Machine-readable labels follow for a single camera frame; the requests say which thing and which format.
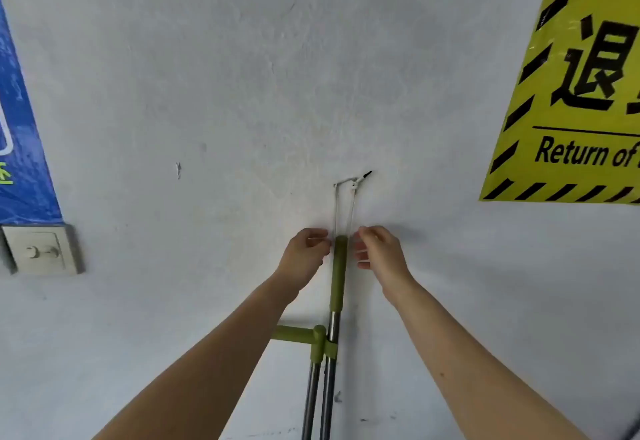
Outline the person's right hand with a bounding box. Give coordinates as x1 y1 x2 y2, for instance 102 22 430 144
354 225 417 301

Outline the white wall switch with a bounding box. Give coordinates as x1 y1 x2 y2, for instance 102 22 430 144
1 224 84 276

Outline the person's right forearm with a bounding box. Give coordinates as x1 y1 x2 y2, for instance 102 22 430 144
382 279 592 440

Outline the yellow black striped warning sign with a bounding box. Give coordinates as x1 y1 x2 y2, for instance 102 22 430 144
478 0 640 205

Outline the person's left forearm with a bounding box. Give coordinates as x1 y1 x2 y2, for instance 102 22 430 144
92 275 301 440

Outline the blue wall poster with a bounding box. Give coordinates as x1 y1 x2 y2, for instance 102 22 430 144
0 0 65 227

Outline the person's left hand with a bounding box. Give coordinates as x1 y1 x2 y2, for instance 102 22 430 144
276 228 332 300

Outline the white hanging string loop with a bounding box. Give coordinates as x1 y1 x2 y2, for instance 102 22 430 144
333 178 359 238

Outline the green handled metal mop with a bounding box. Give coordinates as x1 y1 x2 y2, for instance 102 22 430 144
270 236 349 440

